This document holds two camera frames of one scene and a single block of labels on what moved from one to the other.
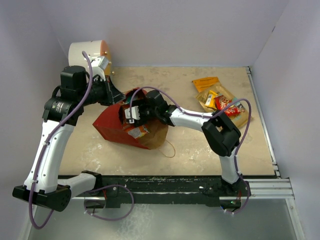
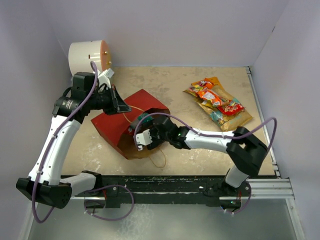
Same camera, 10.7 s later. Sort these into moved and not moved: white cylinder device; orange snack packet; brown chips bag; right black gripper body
Moved: orange snack packet; right black gripper body
Not moved: brown chips bag; white cylinder device
